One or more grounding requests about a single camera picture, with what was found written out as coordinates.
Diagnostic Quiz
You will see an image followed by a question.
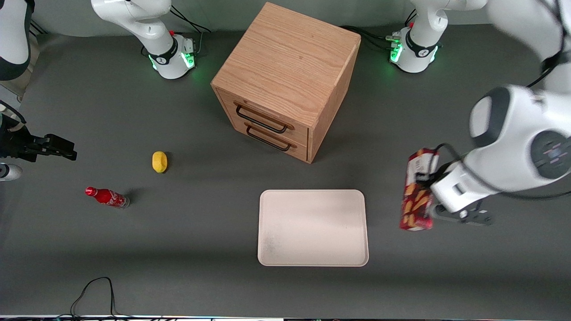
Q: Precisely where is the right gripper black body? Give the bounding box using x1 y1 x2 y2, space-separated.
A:
0 114 35 162

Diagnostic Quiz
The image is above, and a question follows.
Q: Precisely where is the red cookie box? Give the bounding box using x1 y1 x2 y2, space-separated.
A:
400 148 440 231

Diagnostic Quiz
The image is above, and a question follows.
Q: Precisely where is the white rectangular tray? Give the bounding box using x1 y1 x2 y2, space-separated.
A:
257 189 370 267

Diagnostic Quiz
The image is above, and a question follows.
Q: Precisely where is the red cola bottle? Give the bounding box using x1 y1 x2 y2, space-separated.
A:
85 186 130 209

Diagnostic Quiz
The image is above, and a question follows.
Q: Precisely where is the wooden drawer front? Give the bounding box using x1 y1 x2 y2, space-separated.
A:
228 114 309 161
218 91 310 144

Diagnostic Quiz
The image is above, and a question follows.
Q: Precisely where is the wooden drawer cabinet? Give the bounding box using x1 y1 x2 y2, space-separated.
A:
211 2 362 164

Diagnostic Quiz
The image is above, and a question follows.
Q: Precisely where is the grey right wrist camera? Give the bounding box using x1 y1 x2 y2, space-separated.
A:
0 163 23 181

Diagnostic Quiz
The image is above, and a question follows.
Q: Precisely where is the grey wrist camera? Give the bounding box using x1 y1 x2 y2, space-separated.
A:
0 163 23 181
430 203 494 226

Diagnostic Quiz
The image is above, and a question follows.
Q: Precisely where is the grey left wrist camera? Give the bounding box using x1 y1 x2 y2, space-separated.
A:
430 203 494 226

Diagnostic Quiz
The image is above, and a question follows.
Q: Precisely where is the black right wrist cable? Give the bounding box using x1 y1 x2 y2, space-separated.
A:
0 100 26 124

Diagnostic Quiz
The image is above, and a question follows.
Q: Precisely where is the long black looped cable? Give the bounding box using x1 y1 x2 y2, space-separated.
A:
69 277 134 320

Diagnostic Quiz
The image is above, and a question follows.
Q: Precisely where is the thick black left base cable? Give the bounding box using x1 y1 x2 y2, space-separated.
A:
341 25 395 50

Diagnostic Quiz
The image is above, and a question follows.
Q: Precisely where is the black metal drawer handle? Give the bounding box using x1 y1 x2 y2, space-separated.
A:
234 103 296 134
244 122 298 152

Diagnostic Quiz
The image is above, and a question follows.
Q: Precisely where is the black right arm base cable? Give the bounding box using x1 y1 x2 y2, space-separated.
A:
170 4 211 55

